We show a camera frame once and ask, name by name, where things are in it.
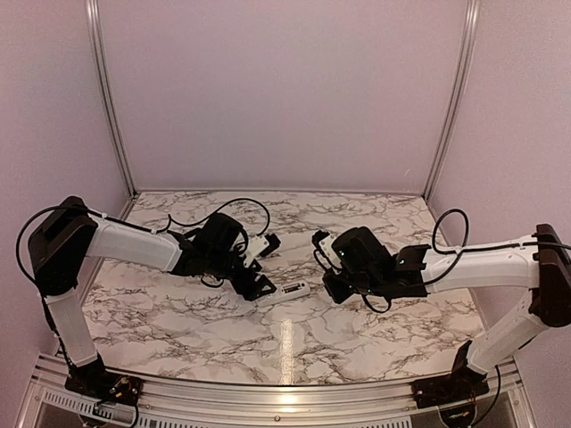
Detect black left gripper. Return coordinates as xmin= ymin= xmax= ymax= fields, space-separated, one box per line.
xmin=207 ymin=248 xmax=277 ymax=301

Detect white remote control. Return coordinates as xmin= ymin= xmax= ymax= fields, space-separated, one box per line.
xmin=256 ymin=282 xmax=310 ymax=308

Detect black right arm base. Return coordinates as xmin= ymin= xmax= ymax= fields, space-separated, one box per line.
xmin=411 ymin=367 xmax=490 ymax=408

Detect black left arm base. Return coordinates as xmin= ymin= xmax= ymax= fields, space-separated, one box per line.
xmin=64 ymin=366 xmax=143 ymax=407

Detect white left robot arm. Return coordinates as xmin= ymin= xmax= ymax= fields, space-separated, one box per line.
xmin=28 ymin=196 xmax=281 ymax=397

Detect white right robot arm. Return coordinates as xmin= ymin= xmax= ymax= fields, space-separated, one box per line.
xmin=311 ymin=224 xmax=570 ymax=399

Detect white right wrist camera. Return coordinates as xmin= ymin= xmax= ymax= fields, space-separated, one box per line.
xmin=311 ymin=230 xmax=341 ymax=270

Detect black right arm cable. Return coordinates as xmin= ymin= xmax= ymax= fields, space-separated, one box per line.
xmin=311 ymin=208 xmax=571 ymax=428

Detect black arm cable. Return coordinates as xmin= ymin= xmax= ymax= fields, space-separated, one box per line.
xmin=311 ymin=208 xmax=571 ymax=428
xmin=15 ymin=198 xmax=272 ymax=428

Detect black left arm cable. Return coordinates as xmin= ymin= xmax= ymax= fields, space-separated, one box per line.
xmin=15 ymin=198 xmax=272 ymax=428

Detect aluminium front rail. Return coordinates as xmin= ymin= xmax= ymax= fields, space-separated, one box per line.
xmin=26 ymin=351 xmax=536 ymax=428

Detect aluminium frame right post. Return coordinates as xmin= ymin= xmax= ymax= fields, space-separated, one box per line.
xmin=422 ymin=0 xmax=481 ymax=203

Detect aluminium frame post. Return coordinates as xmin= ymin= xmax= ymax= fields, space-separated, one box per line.
xmin=422 ymin=0 xmax=481 ymax=203
xmin=85 ymin=0 xmax=137 ymax=199

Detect aluminium frame left post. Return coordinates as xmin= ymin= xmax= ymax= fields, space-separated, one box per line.
xmin=85 ymin=0 xmax=137 ymax=199

